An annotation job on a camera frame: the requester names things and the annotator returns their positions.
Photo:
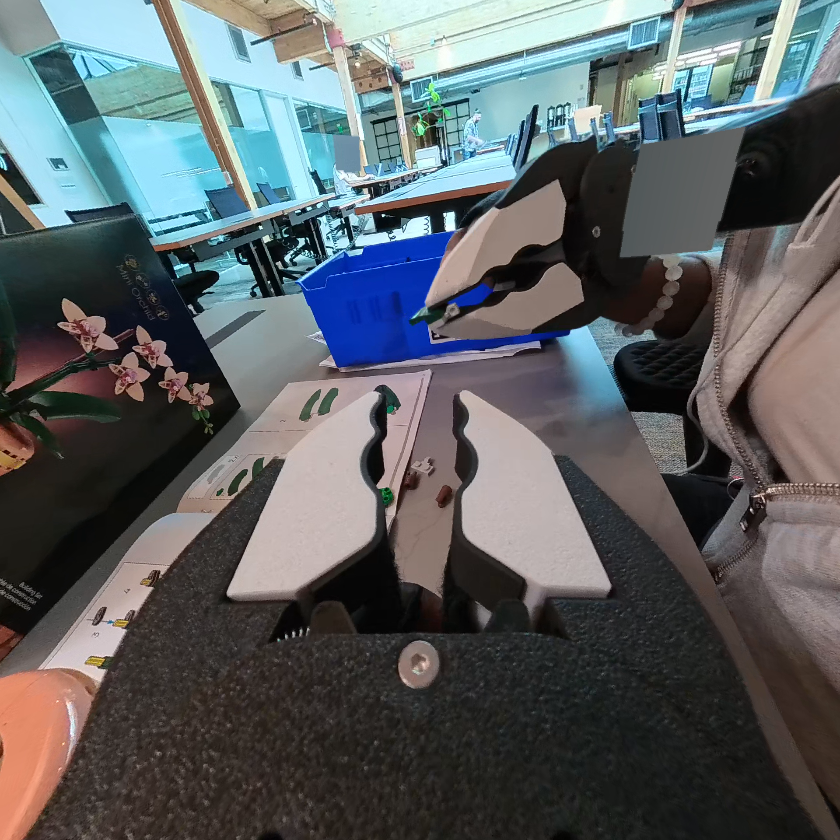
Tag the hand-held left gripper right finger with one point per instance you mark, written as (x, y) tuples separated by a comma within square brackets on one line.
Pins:
[(525, 512)]

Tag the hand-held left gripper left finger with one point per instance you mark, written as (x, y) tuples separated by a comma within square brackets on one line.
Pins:
[(308, 512)]

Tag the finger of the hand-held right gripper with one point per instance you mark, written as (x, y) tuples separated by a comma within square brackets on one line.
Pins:
[(499, 236), (525, 308)]

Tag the small light grey clip plate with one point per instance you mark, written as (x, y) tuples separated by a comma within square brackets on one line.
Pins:
[(424, 466), (451, 310)]

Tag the small dark green slope brick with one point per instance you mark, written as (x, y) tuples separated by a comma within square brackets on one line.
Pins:
[(423, 317)]

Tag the person's right forearm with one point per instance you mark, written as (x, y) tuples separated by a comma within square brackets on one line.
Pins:
[(695, 295)]

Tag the wooden-edged background desk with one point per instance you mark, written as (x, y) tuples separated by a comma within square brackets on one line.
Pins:
[(262, 213), (446, 180)]

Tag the grey desk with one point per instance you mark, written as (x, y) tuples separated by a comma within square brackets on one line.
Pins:
[(525, 420)]

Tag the person's right hand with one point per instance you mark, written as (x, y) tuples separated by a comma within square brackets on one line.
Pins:
[(633, 295)]

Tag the open instruction booklet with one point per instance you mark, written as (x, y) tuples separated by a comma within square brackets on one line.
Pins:
[(275, 426)]

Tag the white paper sheet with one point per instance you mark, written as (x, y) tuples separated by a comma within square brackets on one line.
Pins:
[(394, 362)]

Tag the green hanging plant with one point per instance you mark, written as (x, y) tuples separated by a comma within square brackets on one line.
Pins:
[(430, 108)]

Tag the black mesh office chair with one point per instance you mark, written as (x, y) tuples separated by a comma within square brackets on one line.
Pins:
[(656, 374)]

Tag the blue plastic bin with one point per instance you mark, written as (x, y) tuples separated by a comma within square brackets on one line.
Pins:
[(367, 308)]

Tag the black orchid print set box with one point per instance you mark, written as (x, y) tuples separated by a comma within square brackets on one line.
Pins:
[(98, 459)]

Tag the dark blue office chair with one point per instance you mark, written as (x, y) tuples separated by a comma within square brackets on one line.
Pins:
[(269, 193), (229, 203)]

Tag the terracotta brick flower pot model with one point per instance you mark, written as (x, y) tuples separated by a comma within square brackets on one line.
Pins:
[(33, 741)]

